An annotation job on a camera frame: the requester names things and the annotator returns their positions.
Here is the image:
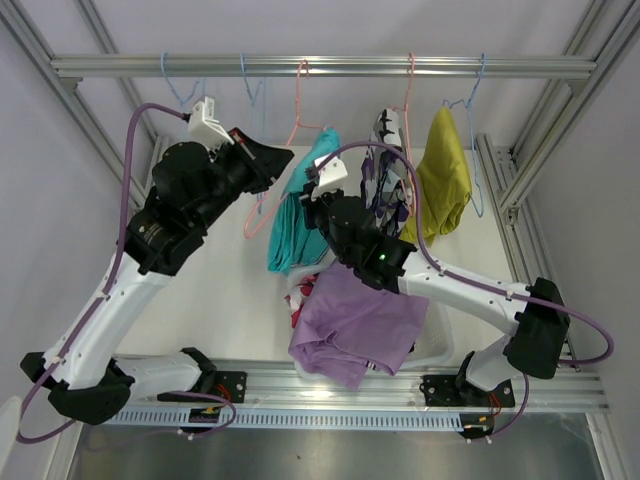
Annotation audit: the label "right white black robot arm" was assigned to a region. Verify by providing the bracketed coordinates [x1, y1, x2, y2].
[301, 184, 570, 405]

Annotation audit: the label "blue hanger of yellow trousers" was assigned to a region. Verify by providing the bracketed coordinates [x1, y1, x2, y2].
[441, 53, 488, 219]

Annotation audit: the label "white plastic basket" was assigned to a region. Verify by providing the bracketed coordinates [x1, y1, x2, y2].
[288, 264, 456, 385]

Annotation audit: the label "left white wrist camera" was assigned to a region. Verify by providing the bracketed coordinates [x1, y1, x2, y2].
[187, 96, 234, 151]

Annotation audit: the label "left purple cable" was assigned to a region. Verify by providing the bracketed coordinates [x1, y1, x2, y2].
[14, 102, 239, 445]

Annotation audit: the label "yellow trousers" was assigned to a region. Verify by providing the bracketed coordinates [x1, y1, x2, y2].
[416, 107, 472, 246]

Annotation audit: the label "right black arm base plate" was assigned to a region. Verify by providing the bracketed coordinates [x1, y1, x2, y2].
[419, 373, 516, 441]

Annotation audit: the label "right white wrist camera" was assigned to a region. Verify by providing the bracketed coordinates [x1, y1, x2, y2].
[305, 155, 348, 201]

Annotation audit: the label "teal trousers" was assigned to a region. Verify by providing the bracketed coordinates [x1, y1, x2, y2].
[266, 128, 341, 275]

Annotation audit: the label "grey purple camouflage trousers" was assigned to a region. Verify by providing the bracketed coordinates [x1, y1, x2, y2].
[360, 108, 413, 237]

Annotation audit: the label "blue hanger of purple trousers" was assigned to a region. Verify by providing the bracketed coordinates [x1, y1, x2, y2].
[240, 53, 267, 140]

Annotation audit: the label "white slotted cable duct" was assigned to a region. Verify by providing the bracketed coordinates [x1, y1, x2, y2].
[107, 406, 463, 432]

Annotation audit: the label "aluminium frame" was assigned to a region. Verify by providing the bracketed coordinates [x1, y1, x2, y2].
[0, 0, 640, 480]

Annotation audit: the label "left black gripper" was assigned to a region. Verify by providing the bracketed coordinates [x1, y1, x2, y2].
[192, 127, 294, 231]

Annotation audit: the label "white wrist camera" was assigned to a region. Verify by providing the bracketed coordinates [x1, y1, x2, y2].
[305, 155, 348, 201]
[187, 96, 234, 151]

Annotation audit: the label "pink camouflage trousers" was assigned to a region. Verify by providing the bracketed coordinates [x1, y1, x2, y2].
[284, 272, 319, 329]

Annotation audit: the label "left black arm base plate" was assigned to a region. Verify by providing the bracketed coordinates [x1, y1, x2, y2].
[157, 371, 247, 434]

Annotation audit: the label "light blue wire hanger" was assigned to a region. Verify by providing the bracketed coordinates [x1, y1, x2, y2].
[159, 53, 207, 109]

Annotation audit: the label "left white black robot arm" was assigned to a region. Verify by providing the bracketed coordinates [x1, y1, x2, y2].
[20, 128, 294, 425]

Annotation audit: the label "aluminium hanging rail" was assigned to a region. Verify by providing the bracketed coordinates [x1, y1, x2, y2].
[50, 54, 597, 80]

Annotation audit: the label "pink hanger of camouflage trousers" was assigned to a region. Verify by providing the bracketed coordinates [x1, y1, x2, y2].
[389, 51, 419, 171]

